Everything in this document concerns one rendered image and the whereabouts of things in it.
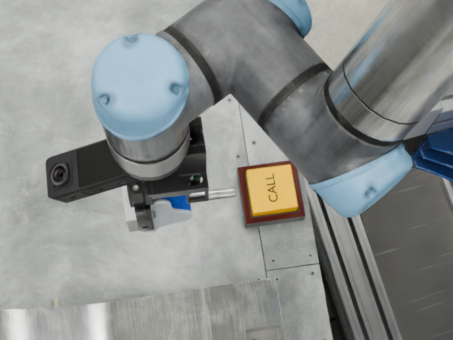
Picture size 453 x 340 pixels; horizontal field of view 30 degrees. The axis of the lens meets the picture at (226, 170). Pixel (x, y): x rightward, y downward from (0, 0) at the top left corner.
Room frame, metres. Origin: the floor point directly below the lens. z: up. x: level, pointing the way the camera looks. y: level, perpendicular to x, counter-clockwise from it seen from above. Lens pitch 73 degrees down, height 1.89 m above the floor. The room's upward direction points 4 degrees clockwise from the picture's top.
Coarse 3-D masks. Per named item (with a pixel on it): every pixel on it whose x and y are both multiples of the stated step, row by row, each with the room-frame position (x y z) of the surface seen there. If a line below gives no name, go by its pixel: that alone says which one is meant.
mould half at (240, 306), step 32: (224, 288) 0.17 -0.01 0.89; (256, 288) 0.17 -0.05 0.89; (0, 320) 0.10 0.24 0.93; (32, 320) 0.11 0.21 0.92; (64, 320) 0.11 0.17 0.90; (96, 320) 0.12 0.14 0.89; (128, 320) 0.12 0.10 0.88; (160, 320) 0.12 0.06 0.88; (192, 320) 0.13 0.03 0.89; (224, 320) 0.13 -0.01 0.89; (256, 320) 0.13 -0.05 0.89
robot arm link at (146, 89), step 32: (160, 32) 0.31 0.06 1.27; (96, 64) 0.26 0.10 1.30; (128, 64) 0.26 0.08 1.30; (160, 64) 0.26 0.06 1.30; (192, 64) 0.28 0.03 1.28; (96, 96) 0.24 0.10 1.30; (128, 96) 0.24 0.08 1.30; (160, 96) 0.24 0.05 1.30; (192, 96) 0.25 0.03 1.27; (128, 128) 0.22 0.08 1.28; (160, 128) 0.22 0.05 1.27; (128, 160) 0.22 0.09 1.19; (160, 160) 0.22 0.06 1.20
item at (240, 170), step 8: (240, 168) 0.34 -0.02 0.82; (248, 168) 0.34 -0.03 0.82; (256, 168) 0.34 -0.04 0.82; (296, 168) 0.35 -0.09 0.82; (240, 176) 0.33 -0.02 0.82; (296, 176) 0.33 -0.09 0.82; (240, 184) 0.32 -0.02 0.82; (296, 184) 0.32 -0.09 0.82; (296, 192) 0.31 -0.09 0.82; (248, 208) 0.29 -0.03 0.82; (248, 216) 0.28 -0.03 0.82; (272, 216) 0.28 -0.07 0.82; (280, 216) 0.28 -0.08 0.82; (288, 216) 0.28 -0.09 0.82; (296, 216) 0.28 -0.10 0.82; (304, 216) 0.28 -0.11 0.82
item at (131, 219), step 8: (200, 192) 0.27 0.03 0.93; (208, 192) 0.27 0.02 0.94; (216, 192) 0.27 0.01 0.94; (224, 192) 0.27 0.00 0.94; (232, 192) 0.27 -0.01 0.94; (128, 200) 0.25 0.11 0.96; (176, 200) 0.26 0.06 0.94; (184, 200) 0.26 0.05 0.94; (128, 208) 0.24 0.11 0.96; (184, 208) 0.25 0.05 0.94; (128, 216) 0.23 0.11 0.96; (128, 224) 0.22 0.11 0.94; (136, 224) 0.23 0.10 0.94
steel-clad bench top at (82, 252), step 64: (0, 0) 0.57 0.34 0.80; (64, 0) 0.58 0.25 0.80; (128, 0) 0.59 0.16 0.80; (192, 0) 0.59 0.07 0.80; (0, 64) 0.47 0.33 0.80; (64, 64) 0.48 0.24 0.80; (0, 128) 0.38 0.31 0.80; (64, 128) 0.38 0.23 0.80; (256, 128) 0.41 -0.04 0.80; (0, 192) 0.29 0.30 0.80; (0, 256) 0.20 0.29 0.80; (64, 256) 0.21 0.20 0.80; (128, 256) 0.21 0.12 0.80; (192, 256) 0.22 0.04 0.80; (256, 256) 0.23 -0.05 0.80; (320, 320) 0.15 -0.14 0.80
